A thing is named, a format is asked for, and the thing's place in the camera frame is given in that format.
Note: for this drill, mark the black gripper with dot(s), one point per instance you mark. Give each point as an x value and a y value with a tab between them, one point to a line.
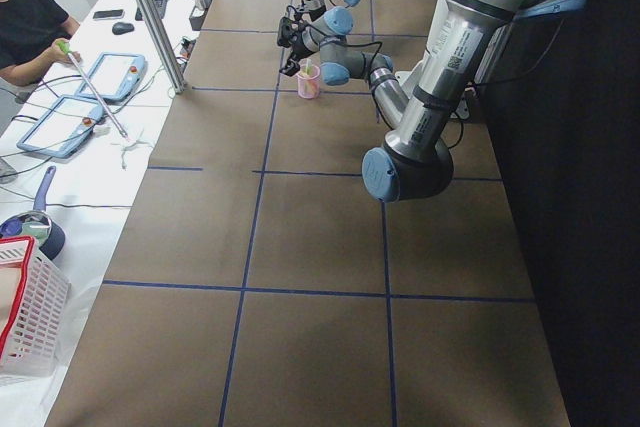
301	47

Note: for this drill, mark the pink mesh pen holder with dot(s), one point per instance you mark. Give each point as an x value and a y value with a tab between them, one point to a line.
300	76

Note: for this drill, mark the grey metal box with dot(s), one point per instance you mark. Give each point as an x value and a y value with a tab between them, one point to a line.
199	13

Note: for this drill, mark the far blue teach pendant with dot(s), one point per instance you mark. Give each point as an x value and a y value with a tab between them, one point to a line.
116	75

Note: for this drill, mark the blue teach pendant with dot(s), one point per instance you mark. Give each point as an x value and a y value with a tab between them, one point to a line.
116	75
63	128

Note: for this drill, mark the black computer mouse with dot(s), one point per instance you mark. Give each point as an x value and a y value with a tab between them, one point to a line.
121	28

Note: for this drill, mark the black smartphone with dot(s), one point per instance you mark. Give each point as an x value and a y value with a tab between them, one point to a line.
112	14

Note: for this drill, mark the long pink grabber stick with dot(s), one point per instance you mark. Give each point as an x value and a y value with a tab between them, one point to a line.
63	45

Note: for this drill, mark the near blue teach pendant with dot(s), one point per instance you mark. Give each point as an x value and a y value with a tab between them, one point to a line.
63	128

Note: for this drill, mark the seated person black shirt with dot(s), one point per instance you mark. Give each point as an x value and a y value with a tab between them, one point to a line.
31	31

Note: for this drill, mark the white red plastic basket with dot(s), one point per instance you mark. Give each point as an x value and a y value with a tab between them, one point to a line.
33	296

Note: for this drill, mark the aluminium frame post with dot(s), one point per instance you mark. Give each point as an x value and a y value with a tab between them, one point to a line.
162	44

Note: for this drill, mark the blue handled saucepan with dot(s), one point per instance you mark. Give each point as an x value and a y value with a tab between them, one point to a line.
37	223

